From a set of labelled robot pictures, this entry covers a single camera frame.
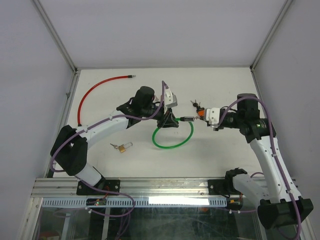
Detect left aluminium frame post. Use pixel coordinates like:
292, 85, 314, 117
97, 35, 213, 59
31, 0, 78, 73

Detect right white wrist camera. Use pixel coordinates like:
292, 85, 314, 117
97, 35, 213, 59
203, 107, 221, 124

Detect black head key bunch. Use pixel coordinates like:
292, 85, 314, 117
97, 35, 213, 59
190, 99, 202, 111

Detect right black mount plate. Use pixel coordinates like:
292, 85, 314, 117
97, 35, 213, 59
207, 179, 228, 196

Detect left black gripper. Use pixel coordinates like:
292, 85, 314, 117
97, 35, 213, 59
141, 104, 179, 129

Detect aluminium frame post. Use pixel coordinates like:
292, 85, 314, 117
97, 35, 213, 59
31, 0, 78, 73
250, 0, 294, 71

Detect right aluminium frame post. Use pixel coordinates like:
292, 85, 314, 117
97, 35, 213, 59
250, 0, 294, 71

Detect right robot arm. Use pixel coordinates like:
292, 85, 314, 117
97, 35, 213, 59
203, 93, 314, 230

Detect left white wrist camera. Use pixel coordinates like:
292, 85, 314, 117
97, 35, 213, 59
163, 86, 178, 109

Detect green cable lock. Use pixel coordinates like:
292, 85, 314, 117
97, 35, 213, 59
151, 116, 195, 150

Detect red cable lock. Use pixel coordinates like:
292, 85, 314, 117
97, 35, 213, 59
77, 74, 136, 127

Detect orange black padlock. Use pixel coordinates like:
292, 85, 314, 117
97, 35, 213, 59
197, 108, 205, 117

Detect black mount plate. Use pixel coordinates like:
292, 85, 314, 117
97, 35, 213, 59
207, 179, 228, 196
76, 178, 121, 196

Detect small brass padlock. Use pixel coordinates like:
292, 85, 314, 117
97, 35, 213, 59
118, 142, 133, 153

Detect small padlock keys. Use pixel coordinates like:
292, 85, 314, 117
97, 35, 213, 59
110, 143, 119, 149

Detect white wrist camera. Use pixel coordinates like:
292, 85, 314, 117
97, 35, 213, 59
203, 107, 221, 124
163, 86, 178, 109

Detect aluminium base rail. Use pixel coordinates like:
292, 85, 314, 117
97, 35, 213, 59
31, 176, 300, 200

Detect slotted cable duct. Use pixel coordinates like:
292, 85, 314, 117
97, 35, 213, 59
42, 196, 227, 208

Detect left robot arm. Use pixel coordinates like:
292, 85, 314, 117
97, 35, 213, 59
50, 83, 179, 195

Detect left black mount plate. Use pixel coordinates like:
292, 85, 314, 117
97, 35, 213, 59
76, 178, 121, 196

